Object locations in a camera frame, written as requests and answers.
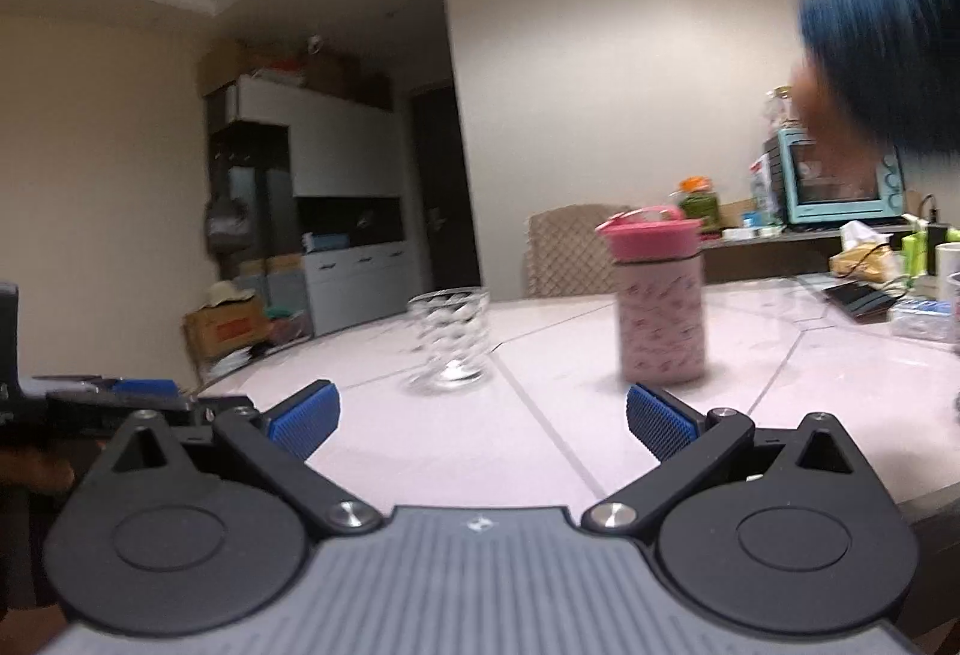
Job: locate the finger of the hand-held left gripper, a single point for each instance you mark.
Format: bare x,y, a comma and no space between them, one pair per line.
146,387

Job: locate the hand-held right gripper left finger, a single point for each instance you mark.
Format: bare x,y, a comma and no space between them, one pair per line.
304,419

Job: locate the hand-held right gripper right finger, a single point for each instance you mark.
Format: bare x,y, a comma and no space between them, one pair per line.
660,422

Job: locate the pink patterned bottle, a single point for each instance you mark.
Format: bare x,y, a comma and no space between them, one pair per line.
661,325

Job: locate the clear dimpled glass cup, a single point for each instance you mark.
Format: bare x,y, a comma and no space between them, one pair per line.
448,336

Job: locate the person's left hand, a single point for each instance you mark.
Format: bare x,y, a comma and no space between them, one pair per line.
34,473

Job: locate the large cardboard box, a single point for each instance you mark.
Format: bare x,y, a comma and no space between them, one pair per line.
225,332

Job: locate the straw hat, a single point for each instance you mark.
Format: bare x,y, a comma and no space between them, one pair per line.
229,293

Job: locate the grey hanging bag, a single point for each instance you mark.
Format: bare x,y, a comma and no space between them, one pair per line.
229,224

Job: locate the chair with quilted beige cover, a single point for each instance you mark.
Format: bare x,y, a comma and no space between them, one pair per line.
570,254

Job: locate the wooden side shelf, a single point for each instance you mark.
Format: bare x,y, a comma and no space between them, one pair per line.
772,250

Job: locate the green jar with orange lid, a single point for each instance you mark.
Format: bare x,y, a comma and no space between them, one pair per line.
700,205

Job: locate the black smartphone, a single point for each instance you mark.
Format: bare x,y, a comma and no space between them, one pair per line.
859,301

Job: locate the red and white package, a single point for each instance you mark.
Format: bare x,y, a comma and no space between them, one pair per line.
765,190

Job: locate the gold tissue pack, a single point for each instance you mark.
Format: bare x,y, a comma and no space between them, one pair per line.
862,257

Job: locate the white and grey cabinet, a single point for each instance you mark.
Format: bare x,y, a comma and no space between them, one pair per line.
337,153

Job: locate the dark door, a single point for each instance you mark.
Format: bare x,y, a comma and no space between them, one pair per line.
446,190

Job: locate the blue and white plastic packet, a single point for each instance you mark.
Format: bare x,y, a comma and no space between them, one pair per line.
926,319

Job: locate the light blue toaster oven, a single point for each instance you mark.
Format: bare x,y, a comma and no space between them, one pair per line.
832,183

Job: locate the green tissue pack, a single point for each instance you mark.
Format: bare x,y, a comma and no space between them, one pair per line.
915,254

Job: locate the white cartoon mug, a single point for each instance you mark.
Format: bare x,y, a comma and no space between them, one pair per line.
949,272

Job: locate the black charger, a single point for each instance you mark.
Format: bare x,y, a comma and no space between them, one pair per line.
937,246

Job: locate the brown cardboard box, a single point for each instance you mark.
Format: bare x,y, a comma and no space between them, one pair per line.
324,74
221,66

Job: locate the dark box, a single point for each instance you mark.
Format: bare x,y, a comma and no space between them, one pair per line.
373,91

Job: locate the glass jar with yellow lid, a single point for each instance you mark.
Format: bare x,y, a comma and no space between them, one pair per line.
781,108

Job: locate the person in blue sleeve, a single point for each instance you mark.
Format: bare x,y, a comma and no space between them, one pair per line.
892,25

